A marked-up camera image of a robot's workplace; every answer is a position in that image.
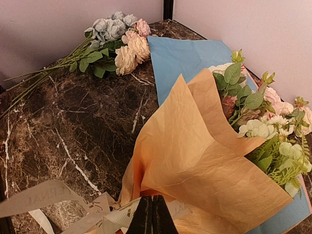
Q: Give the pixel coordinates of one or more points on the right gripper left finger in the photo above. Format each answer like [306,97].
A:
[142,219]

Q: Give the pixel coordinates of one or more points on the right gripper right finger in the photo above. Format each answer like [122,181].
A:
[162,222]

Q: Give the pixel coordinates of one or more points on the white printed ribbon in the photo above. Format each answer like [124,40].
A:
[64,203]

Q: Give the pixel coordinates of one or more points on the beige pink wrapping paper sheet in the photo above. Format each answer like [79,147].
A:
[187,151]

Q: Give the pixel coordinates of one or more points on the pink rose fake flower stem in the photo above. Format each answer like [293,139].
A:
[285,107]

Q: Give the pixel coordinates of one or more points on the green leafy fake flower bunch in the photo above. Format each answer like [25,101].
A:
[280,158]

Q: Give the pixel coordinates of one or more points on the white rose fake flower stem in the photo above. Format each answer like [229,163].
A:
[239,102]

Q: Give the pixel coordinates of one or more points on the left pile of fake flowers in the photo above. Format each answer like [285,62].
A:
[116,44]

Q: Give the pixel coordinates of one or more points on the blue wrapping paper sheet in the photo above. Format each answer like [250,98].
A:
[174,57]

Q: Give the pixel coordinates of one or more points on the left black frame post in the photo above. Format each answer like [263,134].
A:
[168,9]

